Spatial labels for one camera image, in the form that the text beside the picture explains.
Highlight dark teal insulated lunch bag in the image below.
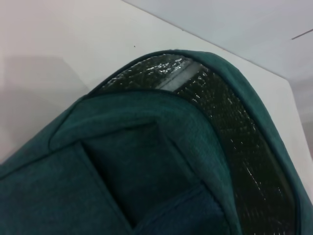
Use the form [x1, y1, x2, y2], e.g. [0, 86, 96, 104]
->
[0, 48, 302, 235]

